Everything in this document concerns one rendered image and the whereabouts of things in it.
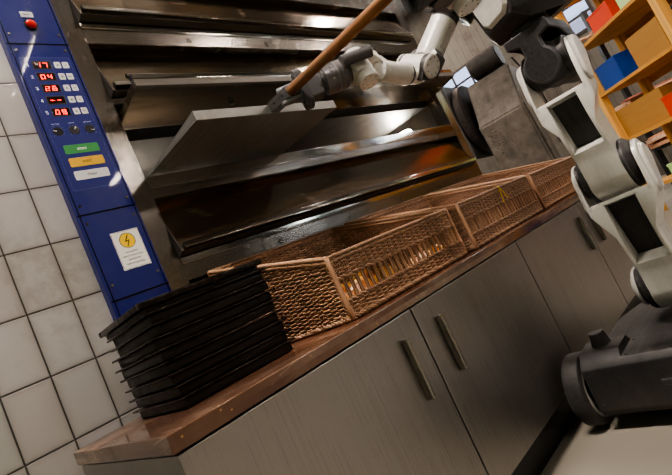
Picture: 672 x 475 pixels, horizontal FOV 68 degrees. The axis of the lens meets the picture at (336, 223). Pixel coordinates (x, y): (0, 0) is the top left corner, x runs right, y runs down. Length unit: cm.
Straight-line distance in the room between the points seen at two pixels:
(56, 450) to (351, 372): 67
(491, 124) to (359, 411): 571
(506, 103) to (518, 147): 56
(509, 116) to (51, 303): 572
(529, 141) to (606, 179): 486
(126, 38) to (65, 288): 84
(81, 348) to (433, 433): 83
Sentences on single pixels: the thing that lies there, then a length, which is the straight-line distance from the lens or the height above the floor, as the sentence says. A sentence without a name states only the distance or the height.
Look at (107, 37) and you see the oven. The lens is 179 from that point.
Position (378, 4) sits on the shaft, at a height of 121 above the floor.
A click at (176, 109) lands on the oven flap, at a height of 137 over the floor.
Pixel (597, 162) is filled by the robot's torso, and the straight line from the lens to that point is 156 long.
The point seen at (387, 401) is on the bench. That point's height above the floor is 42.
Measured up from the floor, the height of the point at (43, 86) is 147.
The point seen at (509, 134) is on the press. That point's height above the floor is 137.
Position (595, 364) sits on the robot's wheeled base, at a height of 19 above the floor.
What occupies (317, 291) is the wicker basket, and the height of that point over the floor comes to 67.
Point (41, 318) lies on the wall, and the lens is 135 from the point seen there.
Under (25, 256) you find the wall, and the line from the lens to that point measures 138.
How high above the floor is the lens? 68
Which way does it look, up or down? 6 degrees up
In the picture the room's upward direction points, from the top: 25 degrees counter-clockwise
